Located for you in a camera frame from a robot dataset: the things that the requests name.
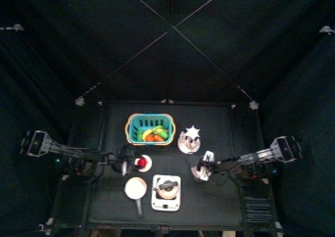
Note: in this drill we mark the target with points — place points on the metal frame bracket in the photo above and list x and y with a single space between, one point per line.
78 101
165 101
14 27
325 29
253 104

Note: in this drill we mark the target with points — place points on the white toy stove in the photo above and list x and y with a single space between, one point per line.
165 204

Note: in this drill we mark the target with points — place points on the yellow toy banana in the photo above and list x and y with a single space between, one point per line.
148 132

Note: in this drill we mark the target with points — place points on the red and white object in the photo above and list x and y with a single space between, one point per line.
148 163

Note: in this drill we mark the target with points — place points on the red toy tomato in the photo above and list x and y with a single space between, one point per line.
141 163

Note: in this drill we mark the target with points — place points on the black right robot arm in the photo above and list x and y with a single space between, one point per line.
261 156

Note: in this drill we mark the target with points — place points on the orange toy carrot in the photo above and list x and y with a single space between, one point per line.
154 138

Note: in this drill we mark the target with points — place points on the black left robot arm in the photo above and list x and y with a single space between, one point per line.
65 150

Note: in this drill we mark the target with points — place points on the white star-shaped toy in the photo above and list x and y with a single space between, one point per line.
192 132

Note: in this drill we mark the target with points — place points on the green toy vegetable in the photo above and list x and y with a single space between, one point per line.
161 132

